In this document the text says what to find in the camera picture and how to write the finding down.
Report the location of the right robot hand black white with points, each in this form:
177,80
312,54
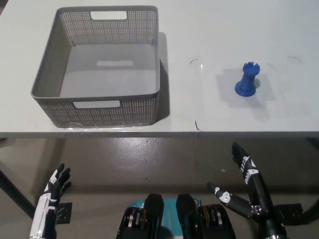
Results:
259,194

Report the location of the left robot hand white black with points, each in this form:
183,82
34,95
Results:
45,214

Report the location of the blue rook chess piece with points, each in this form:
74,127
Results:
246,82

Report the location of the dark metal table leg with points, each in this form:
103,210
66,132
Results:
17,195
311,211

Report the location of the black robot body block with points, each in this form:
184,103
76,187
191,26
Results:
185,209
153,209

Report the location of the clear tape patch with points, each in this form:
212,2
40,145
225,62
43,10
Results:
224,99

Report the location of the grey perforated plastic basket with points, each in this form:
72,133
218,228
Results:
99,72

